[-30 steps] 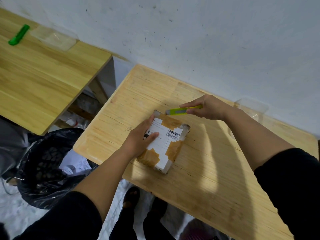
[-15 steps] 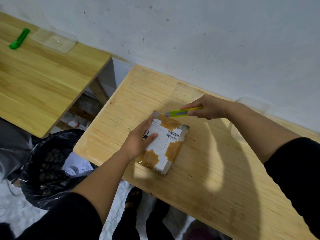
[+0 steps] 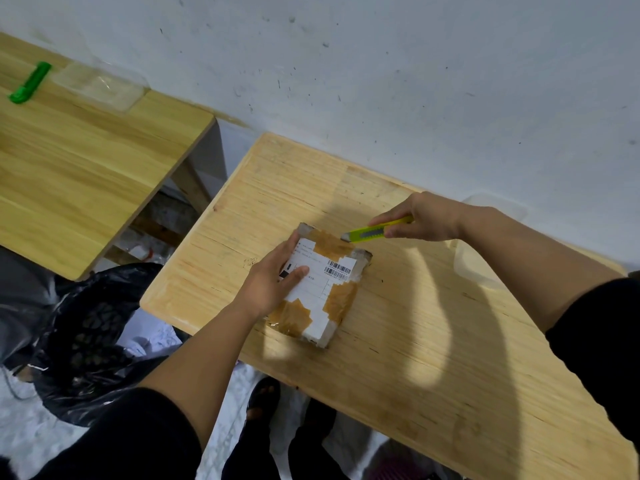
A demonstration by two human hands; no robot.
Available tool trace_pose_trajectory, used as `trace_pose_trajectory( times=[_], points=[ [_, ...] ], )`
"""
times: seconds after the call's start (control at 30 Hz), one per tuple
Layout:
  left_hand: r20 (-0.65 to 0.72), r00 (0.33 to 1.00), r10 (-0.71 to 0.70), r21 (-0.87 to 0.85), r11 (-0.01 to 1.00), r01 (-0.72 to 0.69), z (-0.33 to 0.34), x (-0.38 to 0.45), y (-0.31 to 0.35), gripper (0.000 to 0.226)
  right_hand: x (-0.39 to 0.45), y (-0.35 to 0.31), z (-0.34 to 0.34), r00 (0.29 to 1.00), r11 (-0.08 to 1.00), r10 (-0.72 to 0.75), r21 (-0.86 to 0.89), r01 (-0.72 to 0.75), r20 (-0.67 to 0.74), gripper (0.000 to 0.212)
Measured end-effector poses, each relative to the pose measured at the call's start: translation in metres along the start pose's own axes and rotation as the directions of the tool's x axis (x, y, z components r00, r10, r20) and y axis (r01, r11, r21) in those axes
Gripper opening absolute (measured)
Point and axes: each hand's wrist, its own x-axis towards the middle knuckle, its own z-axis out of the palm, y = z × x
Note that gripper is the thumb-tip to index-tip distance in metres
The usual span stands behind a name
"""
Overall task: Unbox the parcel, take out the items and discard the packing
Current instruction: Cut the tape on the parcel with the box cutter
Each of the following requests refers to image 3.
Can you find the person's right hand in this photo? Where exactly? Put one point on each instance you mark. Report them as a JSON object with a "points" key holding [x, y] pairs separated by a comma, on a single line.
{"points": [[435, 219]]}

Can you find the person's left hand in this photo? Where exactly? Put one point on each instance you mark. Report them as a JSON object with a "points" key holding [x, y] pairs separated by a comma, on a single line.
{"points": [[265, 284]]}

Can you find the brown taped cardboard box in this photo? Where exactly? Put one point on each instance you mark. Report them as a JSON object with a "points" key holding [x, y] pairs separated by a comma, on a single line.
{"points": [[320, 289]]}

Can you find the yellow-green utility knife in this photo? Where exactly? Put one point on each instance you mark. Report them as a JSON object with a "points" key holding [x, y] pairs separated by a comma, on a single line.
{"points": [[365, 233]]}

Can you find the person's right forearm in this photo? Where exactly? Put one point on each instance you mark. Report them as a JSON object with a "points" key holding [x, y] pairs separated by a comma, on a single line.
{"points": [[530, 264]]}

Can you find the person's left forearm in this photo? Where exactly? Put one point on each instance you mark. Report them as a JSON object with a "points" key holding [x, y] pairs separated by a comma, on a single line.
{"points": [[205, 364]]}

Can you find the person's left black sandal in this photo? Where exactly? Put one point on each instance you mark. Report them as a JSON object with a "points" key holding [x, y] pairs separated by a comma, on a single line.
{"points": [[262, 399]]}

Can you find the person's black sandal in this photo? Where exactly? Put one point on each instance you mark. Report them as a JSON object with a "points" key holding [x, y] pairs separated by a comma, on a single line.
{"points": [[320, 417], [262, 399]]}

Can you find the person's right black sandal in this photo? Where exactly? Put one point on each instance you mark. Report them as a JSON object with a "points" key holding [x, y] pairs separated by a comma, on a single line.
{"points": [[320, 417]]}

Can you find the person's left leg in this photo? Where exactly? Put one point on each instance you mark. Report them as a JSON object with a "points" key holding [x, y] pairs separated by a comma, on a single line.
{"points": [[250, 454]]}

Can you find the person's leg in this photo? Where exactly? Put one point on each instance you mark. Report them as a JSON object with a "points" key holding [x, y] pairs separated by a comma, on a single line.
{"points": [[250, 454], [315, 459]]}

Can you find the person's right leg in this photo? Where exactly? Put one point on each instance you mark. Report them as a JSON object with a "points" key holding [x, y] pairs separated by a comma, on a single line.
{"points": [[315, 459]]}

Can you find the person's black left sleeve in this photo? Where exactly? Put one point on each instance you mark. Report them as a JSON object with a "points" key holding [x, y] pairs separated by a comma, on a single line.
{"points": [[130, 439]]}

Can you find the person's black sleeve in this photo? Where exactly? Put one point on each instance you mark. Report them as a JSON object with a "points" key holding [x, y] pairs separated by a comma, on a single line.
{"points": [[130, 439], [605, 344]]}

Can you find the person's black right sleeve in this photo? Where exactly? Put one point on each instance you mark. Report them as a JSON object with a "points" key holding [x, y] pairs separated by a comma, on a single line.
{"points": [[605, 344]]}

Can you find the clear plastic container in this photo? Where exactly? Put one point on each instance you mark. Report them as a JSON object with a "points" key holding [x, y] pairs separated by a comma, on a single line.
{"points": [[472, 267]]}

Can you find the white plastic bag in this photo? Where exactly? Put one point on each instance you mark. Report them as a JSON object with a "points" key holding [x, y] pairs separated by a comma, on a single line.
{"points": [[147, 337]]}

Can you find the light wooden side table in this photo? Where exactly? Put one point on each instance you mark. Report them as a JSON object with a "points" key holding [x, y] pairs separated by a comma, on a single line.
{"points": [[90, 169]]}

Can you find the grey plastic bag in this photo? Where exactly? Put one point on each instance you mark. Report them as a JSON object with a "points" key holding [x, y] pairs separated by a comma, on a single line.
{"points": [[25, 304]]}

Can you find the shallow clear plastic tray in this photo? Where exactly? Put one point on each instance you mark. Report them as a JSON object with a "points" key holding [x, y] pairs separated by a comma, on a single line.
{"points": [[100, 87]]}

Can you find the green utility knife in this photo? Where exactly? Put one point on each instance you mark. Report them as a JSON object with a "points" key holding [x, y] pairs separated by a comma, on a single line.
{"points": [[30, 83]]}

